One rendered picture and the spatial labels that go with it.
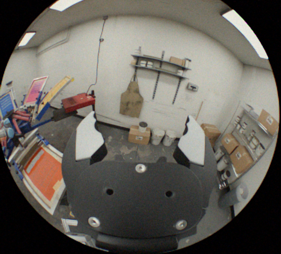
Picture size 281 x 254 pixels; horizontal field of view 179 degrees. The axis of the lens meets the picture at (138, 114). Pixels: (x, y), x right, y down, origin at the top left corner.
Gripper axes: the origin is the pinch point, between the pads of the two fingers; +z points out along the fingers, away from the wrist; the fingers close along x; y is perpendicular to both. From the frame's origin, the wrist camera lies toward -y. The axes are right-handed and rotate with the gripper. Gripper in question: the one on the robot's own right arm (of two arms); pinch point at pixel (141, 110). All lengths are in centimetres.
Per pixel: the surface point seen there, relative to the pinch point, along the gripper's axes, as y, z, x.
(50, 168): 62, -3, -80
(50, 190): 63, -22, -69
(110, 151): 160, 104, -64
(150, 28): -96, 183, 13
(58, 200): 62, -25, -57
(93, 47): -63, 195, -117
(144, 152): 171, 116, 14
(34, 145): 49, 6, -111
